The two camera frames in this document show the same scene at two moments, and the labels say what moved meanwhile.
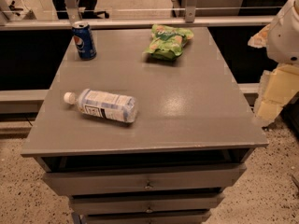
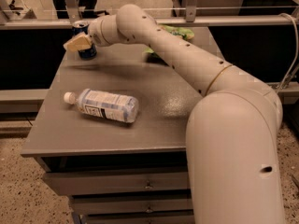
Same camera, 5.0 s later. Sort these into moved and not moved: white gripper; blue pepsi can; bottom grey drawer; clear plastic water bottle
Moved: white gripper
Not moved: bottom grey drawer; clear plastic water bottle; blue pepsi can
